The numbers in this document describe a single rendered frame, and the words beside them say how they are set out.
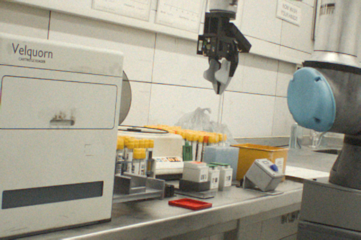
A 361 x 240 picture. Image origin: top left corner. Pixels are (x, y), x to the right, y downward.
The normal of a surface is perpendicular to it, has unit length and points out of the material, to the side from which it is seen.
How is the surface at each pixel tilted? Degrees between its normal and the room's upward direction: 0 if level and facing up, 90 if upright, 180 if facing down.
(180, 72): 90
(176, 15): 93
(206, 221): 90
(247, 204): 90
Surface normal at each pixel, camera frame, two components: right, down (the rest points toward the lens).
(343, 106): 0.44, 0.22
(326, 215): -0.56, -0.01
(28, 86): 0.83, 0.11
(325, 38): -0.72, -0.07
